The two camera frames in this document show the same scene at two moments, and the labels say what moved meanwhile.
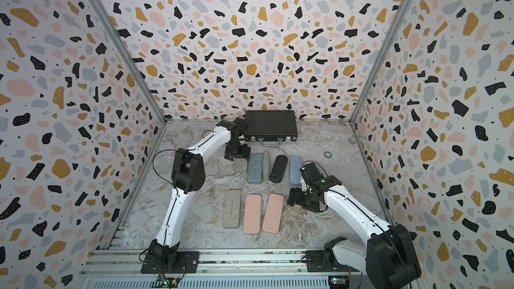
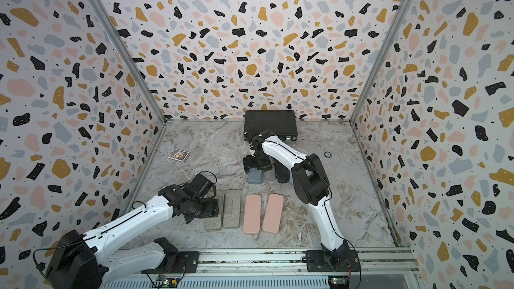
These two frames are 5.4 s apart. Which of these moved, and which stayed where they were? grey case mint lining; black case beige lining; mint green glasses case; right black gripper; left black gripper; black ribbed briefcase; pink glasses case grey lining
Moved: left black gripper; right black gripper; black case beige lining
Stayed: grey case mint lining; pink glasses case grey lining; black ribbed briefcase; mint green glasses case
